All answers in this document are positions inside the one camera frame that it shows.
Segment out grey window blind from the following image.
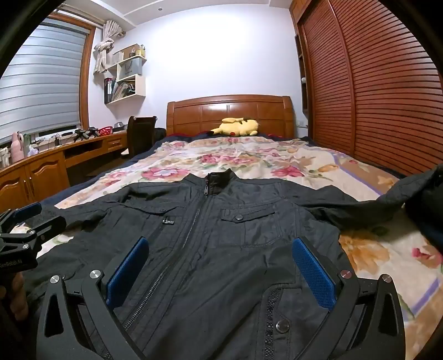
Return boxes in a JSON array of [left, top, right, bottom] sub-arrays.
[[0, 19, 89, 144]]

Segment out black zip jacket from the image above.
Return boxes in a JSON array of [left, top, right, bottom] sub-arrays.
[[24, 166, 443, 360]]

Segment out person's left hand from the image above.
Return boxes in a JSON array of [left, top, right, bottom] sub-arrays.
[[9, 271, 30, 322]]

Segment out pink bottle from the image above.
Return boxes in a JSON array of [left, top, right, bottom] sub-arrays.
[[11, 132, 24, 163]]

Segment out leaning books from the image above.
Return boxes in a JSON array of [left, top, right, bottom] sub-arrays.
[[112, 79, 135, 101]]

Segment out dark folded clothes pile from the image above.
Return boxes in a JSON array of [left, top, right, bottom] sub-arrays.
[[403, 173, 443, 250]]

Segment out white wall shelf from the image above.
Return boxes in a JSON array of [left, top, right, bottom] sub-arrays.
[[104, 43, 148, 104]]

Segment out wooden louvred wardrobe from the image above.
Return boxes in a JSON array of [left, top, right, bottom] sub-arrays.
[[289, 0, 443, 179]]

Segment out wooden bed headboard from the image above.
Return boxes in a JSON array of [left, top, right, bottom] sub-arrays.
[[166, 94, 295, 140]]

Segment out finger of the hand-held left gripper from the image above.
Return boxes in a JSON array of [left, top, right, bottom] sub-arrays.
[[10, 216, 66, 250], [0, 202, 43, 230]]

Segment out wooden window frame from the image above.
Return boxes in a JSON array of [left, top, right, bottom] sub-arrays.
[[52, 12, 98, 131]]

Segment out tied beige curtain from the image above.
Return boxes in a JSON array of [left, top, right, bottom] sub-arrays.
[[93, 20, 125, 74]]

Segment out yellow plush toy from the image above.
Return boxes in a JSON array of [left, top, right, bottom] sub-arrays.
[[210, 118, 260, 137]]

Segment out wooden desk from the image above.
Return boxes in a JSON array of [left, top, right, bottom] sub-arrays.
[[0, 128, 129, 222]]

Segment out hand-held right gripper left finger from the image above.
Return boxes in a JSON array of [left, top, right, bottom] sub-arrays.
[[36, 236, 150, 360]]

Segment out grey paper bag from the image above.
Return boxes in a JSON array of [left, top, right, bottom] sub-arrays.
[[118, 57, 143, 81]]

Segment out dark wooden chair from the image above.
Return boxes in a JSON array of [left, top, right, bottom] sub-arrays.
[[121, 116, 158, 160]]

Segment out floral blanket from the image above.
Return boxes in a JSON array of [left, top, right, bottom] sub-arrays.
[[7, 134, 443, 360]]

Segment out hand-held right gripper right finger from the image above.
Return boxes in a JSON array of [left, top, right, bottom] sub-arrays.
[[292, 237, 405, 360]]

